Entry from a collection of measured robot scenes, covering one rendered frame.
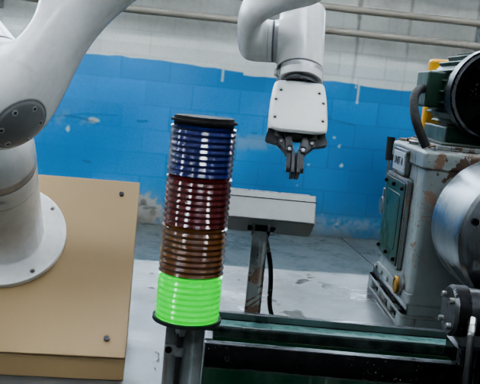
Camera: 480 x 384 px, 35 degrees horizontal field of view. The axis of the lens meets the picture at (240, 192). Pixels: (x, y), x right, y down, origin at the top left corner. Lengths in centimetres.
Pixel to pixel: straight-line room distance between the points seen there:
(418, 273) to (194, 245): 89
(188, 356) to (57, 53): 40
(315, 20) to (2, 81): 68
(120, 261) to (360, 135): 553
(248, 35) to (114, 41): 511
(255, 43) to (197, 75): 507
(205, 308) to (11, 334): 54
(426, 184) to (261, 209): 38
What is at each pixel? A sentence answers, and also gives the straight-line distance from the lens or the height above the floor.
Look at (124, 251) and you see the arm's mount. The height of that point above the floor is 97.
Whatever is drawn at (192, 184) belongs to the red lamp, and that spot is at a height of 116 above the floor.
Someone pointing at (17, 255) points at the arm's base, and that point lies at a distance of 121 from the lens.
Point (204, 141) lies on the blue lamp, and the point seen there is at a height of 120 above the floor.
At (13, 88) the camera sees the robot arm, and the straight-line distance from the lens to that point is 89.
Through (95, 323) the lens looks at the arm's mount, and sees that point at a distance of 118.
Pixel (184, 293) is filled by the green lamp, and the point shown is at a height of 106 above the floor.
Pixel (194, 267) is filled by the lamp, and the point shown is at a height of 109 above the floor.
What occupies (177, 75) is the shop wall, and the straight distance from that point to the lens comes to 642.
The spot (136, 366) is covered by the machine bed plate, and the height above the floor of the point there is 80.
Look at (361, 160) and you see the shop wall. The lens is 670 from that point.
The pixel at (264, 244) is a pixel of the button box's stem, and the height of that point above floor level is 99.
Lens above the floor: 125
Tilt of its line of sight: 8 degrees down
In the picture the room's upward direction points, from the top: 6 degrees clockwise
